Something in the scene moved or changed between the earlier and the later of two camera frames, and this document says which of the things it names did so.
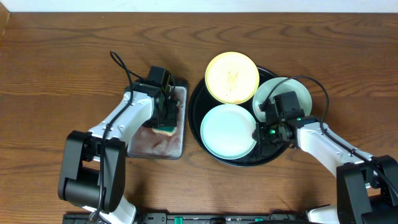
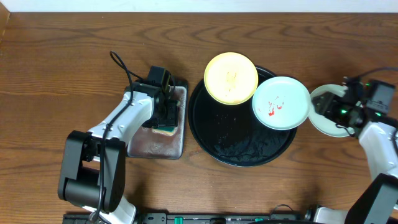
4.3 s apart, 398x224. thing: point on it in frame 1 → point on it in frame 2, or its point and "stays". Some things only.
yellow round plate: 232,78 stays
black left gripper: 172,121 stays
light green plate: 226,132 → 321,122
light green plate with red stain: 265,89 stays
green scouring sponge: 167,130 stays
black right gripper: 261,137 → 327,102
